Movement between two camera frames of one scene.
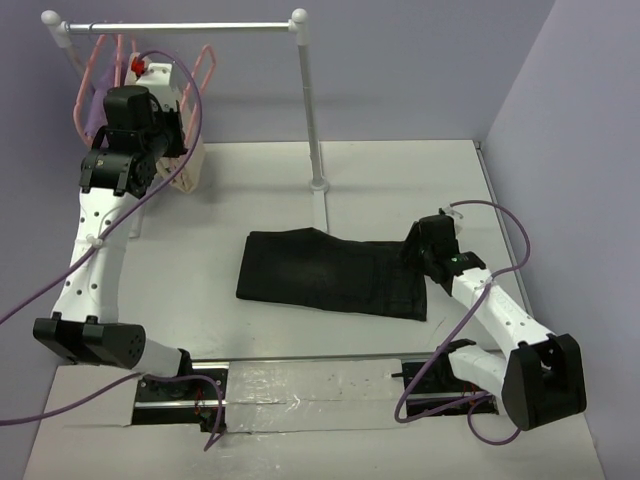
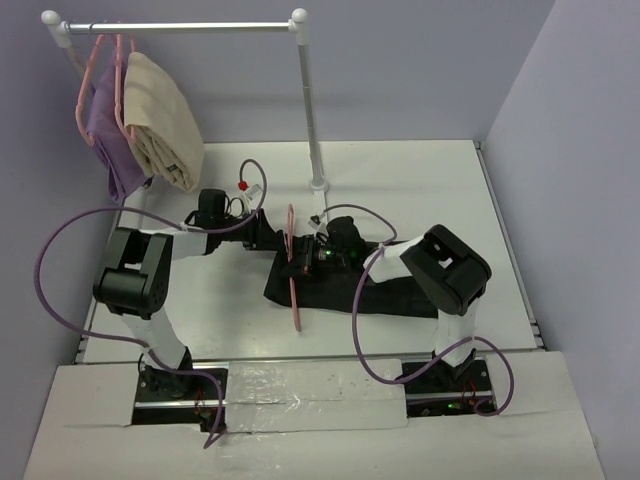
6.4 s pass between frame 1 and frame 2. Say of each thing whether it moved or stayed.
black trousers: moved
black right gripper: moved
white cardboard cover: stayed
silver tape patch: stayed
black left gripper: moved
